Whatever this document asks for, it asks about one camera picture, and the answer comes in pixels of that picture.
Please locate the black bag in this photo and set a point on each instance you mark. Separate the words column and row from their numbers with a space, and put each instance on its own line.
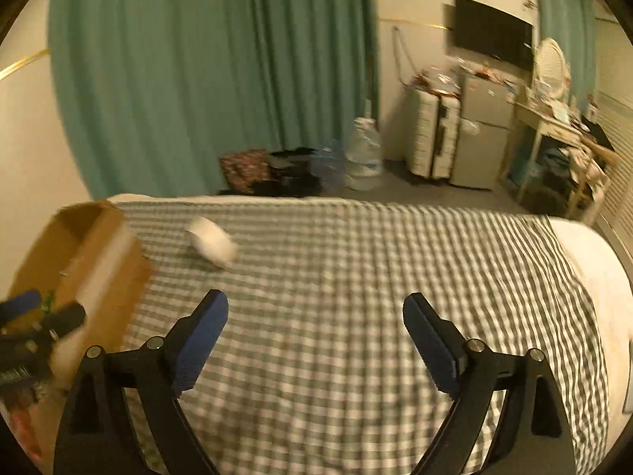
column 292, row 178

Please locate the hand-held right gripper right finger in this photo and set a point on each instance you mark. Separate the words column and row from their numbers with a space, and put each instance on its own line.
column 435, row 346

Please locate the black wall television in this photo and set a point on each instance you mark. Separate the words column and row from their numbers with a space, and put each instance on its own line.
column 494, row 29

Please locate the wide green curtain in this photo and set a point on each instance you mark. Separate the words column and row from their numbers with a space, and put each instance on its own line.
column 173, row 69

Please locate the pile of clothes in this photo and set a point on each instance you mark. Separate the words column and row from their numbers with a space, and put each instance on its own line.
column 591, row 168

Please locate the large clear water jug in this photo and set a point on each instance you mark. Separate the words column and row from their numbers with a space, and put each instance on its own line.
column 363, row 153

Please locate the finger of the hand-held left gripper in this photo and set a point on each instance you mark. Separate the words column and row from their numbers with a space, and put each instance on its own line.
column 69, row 319
column 22, row 302

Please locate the brown cardboard box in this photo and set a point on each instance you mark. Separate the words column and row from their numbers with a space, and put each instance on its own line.
column 113, row 267

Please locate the white suitcase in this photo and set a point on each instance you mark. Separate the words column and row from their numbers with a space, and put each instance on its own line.
column 425, row 133

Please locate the brown patterned bag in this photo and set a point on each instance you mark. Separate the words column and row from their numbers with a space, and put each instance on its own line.
column 245, row 168

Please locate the white vanity desk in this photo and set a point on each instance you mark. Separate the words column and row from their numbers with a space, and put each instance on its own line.
column 544, row 121

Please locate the clear plastic bag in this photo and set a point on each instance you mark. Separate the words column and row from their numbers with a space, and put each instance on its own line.
column 440, row 76

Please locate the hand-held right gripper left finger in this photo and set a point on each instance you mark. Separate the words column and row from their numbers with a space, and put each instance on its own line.
column 202, row 341

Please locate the white tape roll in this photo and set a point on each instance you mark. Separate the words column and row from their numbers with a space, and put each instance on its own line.
column 212, row 245

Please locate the checked bed sheet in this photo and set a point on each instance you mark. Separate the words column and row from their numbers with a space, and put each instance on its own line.
column 346, row 282

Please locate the narrow green curtain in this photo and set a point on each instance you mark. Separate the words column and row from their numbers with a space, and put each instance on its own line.
column 564, row 10

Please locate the grey mini fridge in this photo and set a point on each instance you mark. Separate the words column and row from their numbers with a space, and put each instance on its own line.
column 482, row 133

